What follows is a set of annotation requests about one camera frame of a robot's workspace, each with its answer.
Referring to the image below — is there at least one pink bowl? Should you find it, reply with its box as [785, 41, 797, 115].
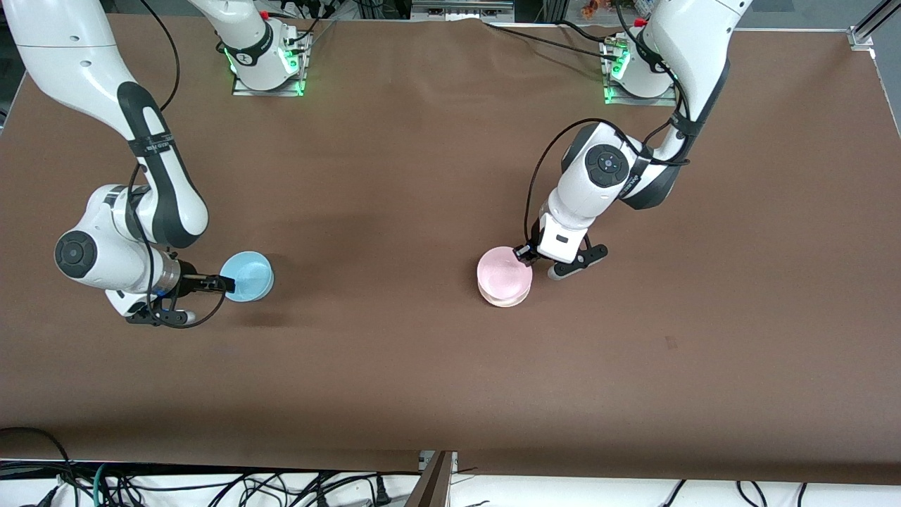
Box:
[477, 246, 534, 297]

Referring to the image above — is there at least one blue bowl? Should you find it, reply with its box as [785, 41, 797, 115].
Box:
[220, 251, 275, 303]

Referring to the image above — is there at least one white bowl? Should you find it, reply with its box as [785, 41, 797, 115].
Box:
[479, 278, 531, 308]

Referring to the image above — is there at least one brown table cover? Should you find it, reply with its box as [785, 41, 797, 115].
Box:
[0, 13, 901, 487]

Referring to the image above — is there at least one grey power strip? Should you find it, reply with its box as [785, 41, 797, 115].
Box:
[411, 0, 515, 22]

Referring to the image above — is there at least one aluminium corner profile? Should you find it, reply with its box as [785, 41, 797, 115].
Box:
[848, 0, 901, 51]

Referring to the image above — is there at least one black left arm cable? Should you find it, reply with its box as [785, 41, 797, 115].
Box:
[524, 0, 696, 249]

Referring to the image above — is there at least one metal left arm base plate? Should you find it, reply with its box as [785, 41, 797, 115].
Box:
[603, 39, 679, 107]

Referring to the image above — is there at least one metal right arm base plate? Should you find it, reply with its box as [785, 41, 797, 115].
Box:
[232, 32, 306, 98]

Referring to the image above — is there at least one black base cable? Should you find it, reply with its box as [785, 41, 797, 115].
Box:
[267, 6, 339, 44]
[484, 23, 620, 61]
[555, 20, 620, 44]

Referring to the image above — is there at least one aluminium frame post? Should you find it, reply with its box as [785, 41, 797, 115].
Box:
[405, 451, 459, 507]

